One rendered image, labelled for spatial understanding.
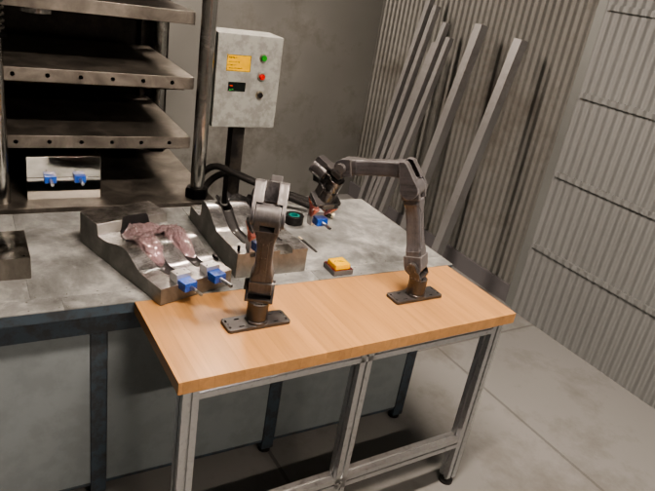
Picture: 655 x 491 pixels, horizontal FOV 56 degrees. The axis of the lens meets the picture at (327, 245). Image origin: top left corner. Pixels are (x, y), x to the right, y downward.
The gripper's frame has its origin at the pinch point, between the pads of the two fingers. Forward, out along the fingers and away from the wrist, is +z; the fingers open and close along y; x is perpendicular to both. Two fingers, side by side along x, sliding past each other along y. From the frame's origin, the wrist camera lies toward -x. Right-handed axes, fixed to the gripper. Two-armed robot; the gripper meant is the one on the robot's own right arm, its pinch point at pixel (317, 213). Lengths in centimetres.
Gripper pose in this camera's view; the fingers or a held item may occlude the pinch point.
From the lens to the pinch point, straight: 228.4
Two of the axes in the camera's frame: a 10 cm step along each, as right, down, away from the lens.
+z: -3.6, 5.9, 7.2
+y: -8.6, 0.8, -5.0
